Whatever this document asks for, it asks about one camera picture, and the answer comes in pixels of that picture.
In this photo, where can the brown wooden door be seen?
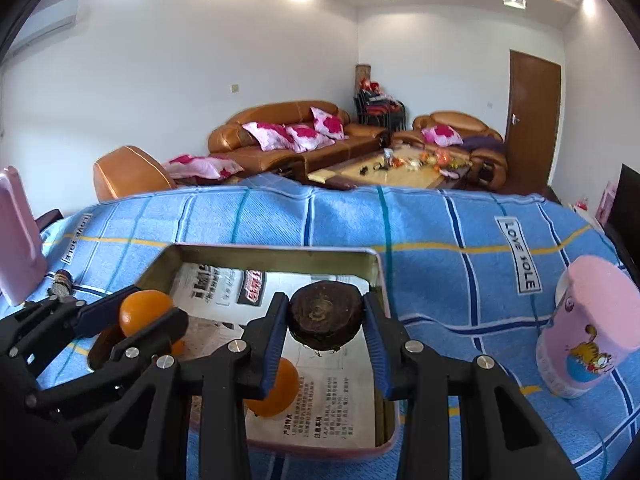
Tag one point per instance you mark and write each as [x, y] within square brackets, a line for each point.
[532, 120]

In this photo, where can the purple cloth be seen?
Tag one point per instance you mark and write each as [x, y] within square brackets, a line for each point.
[482, 143]

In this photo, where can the ceiling panel light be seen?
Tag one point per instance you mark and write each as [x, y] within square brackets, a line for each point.
[515, 0]

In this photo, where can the wooden coffee table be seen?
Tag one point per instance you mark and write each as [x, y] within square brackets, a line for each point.
[410, 175]

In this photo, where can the white air conditioner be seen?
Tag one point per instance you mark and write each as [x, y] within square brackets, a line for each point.
[45, 22]

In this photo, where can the small brown can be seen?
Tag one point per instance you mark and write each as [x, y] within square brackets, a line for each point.
[62, 282]

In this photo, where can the brown water chestnut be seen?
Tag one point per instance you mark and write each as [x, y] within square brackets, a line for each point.
[325, 317]

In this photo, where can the pink bag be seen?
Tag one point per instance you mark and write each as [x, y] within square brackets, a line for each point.
[607, 205]

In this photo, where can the pink cartoon cup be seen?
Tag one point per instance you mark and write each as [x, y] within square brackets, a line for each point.
[590, 310]

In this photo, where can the orange leather armchair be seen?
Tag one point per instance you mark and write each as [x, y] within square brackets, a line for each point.
[127, 175]

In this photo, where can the blue plaid blanket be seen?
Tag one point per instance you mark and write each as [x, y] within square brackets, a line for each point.
[450, 260]

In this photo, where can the pink floral pillow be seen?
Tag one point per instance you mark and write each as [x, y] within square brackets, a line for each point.
[330, 122]
[200, 166]
[307, 137]
[441, 135]
[267, 135]

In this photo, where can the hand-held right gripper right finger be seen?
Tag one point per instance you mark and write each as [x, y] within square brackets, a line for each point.
[377, 347]

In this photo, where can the pink mug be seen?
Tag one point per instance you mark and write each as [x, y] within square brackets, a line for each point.
[17, 240]

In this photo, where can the stacked black chairs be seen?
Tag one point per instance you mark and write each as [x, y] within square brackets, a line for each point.
[380, 110]

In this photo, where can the black television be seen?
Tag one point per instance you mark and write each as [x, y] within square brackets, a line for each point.
[627, 210]

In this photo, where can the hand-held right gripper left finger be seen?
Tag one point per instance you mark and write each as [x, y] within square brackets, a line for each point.
[272, 345]

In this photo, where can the metal tray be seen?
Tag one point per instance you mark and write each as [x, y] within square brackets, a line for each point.
[275, 256]

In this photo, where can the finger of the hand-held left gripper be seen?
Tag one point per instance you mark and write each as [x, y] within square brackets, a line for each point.
[102, 307]
[155, 332]

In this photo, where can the brown leather sofa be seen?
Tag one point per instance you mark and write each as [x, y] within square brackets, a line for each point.
[360, 146]

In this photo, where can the small bottle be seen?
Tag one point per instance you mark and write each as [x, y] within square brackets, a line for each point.
[386, 156]

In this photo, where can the brown leather armchair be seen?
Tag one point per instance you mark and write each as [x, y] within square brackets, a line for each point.
[450, 120]

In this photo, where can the tall brown box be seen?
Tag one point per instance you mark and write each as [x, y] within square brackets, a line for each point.
[363, 72]

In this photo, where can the orange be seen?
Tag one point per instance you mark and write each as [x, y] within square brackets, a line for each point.
[142, 310]
[282, 390]

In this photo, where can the newspaper sheet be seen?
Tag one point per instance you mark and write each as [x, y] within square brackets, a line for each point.
[325, 410]

